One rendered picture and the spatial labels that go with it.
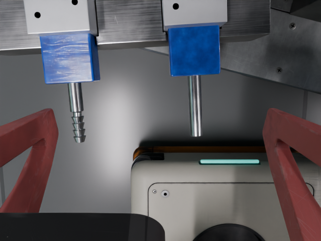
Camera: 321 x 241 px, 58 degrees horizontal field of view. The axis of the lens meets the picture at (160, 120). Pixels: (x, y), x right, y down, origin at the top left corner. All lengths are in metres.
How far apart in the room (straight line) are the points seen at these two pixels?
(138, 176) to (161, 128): 0.30
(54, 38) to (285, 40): 0.23
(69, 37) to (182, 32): 0.09
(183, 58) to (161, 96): 0.87
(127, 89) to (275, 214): 0.67
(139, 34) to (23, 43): 0.10
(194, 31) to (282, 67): 0.13
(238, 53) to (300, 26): 0.07
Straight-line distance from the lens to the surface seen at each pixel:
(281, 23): 0.35
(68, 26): 0.25
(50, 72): 0.27
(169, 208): 0.93
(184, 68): 0.25
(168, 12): 0.24
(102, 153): 1.18
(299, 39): 0.35
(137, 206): 0.94
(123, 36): 0.27
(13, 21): 0.30
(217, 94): 1.14
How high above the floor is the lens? 1.12
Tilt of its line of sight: 81 degrees down
